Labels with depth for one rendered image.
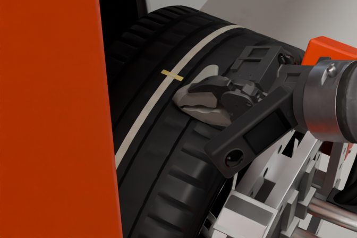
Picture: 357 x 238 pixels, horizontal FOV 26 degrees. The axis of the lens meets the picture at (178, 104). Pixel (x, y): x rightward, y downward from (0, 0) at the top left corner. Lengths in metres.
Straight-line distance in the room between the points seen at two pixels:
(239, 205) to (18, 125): 0.79
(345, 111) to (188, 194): 0.24
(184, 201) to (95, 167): 0.69
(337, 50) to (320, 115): 0.30
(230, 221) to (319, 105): 0.22
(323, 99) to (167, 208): 0.25
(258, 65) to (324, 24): 2.00
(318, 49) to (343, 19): 1.82
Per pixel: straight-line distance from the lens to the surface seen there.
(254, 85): 0.89
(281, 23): 2.88
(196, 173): 0.95
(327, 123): 0.83
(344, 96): 0.81
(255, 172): 1.01
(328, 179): 1.41
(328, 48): 1.12
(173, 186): 0.95
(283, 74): 0.91
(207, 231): 1.14
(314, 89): 0.83
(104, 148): 0.25
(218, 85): 0.90
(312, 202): 1.12
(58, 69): 0.21
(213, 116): 0.96
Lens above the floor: 1.92
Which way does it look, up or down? 48 degrees down
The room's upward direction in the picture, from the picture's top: straight up
